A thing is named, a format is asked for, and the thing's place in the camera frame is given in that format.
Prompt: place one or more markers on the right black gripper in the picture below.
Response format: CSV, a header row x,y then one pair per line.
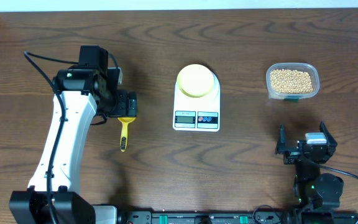
x,y
281,147

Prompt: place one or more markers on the yellow plastic measuring scoop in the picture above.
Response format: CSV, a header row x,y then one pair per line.
x,y
125,121

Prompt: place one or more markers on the white digital kitchen scale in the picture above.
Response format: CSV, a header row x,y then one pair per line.
x,y
197,114

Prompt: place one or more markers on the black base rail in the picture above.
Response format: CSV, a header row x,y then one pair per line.
x,y
261,216

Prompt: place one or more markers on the pale yellow bowl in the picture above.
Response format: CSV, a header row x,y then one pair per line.
x,y
195,80

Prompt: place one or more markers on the soybeans pile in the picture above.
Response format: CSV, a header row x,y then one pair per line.
x,y
291,81

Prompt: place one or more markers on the clear plastic container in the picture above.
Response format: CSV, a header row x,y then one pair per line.
x,y
304,67

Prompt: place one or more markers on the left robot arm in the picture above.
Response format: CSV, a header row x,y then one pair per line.
x,y
87,89

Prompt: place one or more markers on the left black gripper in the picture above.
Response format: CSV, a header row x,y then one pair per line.
x,y
121,107

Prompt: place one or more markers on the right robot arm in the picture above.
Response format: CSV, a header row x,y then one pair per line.
x,y
316,190

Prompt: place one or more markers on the green tape label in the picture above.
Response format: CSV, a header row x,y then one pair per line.
x,y
292,99

